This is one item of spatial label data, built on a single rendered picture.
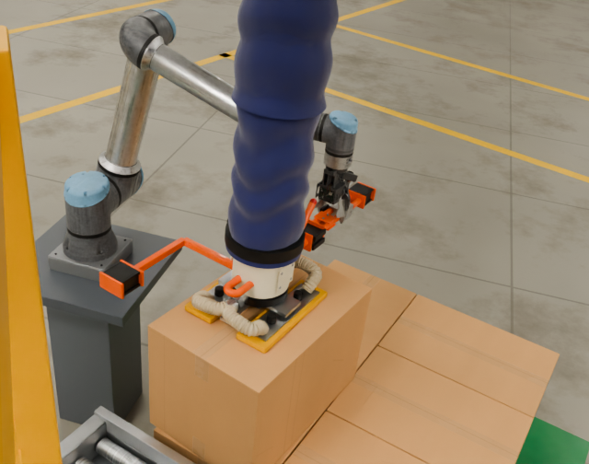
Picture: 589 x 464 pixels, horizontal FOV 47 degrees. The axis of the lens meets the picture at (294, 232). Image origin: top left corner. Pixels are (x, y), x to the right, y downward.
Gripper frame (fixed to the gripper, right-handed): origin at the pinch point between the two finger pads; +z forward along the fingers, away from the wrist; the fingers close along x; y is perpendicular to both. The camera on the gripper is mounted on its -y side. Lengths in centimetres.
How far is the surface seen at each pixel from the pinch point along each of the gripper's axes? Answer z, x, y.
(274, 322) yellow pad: 9, 12, 49
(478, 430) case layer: 52, 68, 5
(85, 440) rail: 48, -24, 90
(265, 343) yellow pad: 10, 14, 57
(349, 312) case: 13.6, 23.6, 25.3
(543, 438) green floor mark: 106, 87, -64
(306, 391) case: 32, 23, 45
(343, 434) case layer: 52, 34, 35
